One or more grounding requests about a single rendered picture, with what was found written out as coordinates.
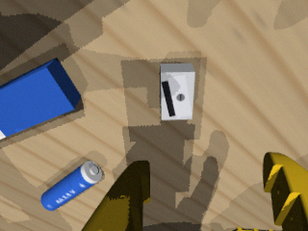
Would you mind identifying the blue aa battery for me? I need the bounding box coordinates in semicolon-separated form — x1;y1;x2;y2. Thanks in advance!
40;161;102;211

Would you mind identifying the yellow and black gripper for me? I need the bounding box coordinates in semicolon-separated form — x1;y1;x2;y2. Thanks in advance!
81;152;308;231

